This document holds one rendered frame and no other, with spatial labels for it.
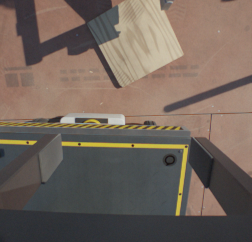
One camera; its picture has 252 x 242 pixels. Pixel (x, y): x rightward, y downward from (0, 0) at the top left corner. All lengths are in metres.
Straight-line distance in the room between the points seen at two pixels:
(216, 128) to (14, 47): 1.01
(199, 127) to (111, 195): 0.53
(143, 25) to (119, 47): 0.13
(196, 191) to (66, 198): 0.69
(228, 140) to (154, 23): 0.65
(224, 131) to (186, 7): 0.59
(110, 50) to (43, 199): 0.62
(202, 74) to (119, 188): 0.60
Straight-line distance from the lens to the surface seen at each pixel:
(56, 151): 0.17
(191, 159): 0.17
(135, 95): 0.81
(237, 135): 1.02
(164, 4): 0.64
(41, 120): 0.82
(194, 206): 1.15
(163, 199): 0.65
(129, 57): 0.79
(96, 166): 0.57
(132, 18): 0.82
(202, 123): 0.92
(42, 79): 0.90
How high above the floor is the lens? 0.81
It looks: 76 degrees down
